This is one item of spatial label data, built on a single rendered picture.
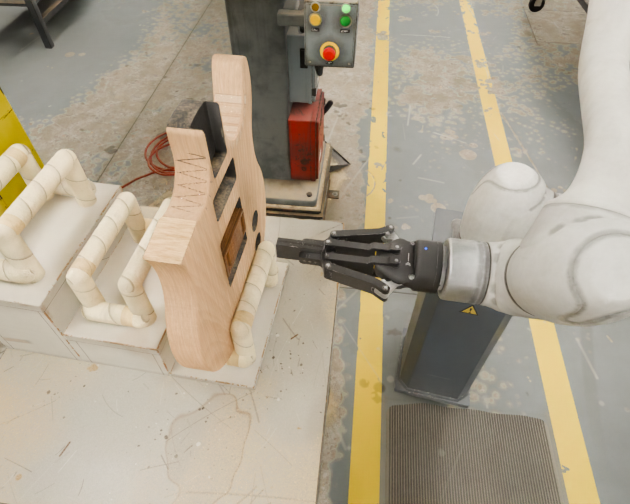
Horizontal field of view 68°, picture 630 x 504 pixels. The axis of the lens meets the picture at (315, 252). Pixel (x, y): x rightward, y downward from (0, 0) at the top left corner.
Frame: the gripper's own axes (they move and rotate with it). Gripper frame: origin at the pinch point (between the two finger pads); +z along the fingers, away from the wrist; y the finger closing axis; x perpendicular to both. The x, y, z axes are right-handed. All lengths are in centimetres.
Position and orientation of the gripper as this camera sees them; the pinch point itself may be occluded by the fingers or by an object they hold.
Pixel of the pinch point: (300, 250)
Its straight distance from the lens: 68.6
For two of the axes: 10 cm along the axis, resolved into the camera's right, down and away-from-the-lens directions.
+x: 0.0, -6.5, -7.6
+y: 1.6, -7.5, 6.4
